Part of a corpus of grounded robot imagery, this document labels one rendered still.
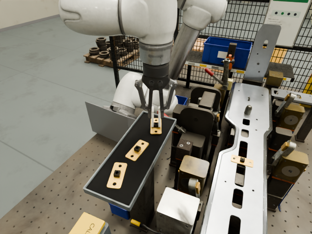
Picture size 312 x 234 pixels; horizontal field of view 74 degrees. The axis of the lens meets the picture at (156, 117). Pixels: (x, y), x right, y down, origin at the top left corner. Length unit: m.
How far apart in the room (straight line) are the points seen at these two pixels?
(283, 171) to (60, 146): 2.12
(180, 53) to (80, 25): 0.67
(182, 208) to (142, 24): 0.48
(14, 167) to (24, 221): 1.36
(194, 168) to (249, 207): 0.21
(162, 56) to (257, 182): 0.56
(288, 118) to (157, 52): 0.86
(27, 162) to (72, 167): 1.24
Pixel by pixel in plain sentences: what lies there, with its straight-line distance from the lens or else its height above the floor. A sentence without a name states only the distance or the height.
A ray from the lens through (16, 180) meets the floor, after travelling 2.38.
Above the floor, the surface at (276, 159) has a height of 1.01.
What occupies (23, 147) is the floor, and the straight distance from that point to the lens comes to 2.68.
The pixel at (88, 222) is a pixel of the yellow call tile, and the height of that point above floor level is 1.16.
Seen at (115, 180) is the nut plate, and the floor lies 1.16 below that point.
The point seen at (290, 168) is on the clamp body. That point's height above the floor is 1.00.
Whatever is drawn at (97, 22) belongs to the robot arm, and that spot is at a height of 1.52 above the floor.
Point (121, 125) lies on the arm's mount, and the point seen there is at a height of 0.86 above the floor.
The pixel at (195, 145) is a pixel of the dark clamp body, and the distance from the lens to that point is 0.80.
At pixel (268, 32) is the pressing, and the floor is 1.30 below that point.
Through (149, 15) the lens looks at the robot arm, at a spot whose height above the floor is 1.54.
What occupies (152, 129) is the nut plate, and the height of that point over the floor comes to 1.17.
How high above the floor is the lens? 1.64
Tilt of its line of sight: 38 degrees down
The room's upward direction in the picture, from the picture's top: straight up
